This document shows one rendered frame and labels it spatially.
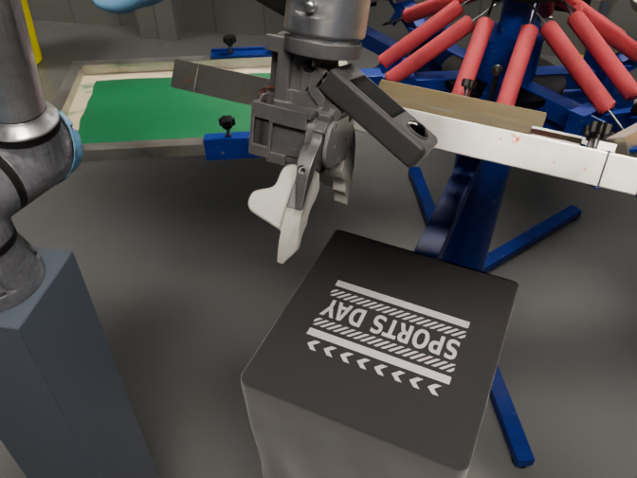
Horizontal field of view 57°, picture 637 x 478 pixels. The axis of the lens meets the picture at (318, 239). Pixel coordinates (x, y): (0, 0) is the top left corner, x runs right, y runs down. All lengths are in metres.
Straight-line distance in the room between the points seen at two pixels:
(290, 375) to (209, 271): 1.61
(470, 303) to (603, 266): 1.74
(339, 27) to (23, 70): 0.54
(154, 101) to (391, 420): 1.33
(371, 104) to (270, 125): 0.10
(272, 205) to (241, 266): 2.19
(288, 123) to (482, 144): 0.24
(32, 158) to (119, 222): 2.12
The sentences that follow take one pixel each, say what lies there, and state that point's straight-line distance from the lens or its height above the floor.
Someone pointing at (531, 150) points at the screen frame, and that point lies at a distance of 0.69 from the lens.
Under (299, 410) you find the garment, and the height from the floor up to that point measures 0.93.
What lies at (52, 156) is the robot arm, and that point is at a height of 1.38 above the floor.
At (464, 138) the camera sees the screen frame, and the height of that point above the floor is 1.54.
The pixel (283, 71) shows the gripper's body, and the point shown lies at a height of 1.65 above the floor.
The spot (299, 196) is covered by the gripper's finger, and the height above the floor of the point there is 1.58.
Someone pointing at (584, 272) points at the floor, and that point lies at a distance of 2.95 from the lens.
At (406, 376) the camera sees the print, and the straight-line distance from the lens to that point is 1.18.
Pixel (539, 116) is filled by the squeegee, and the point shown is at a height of 1.29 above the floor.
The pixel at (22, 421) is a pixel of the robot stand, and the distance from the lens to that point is 1.28.
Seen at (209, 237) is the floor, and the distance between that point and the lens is 2.91.
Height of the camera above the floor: 1.90
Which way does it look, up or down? 42 degrees down
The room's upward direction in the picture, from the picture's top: straight up
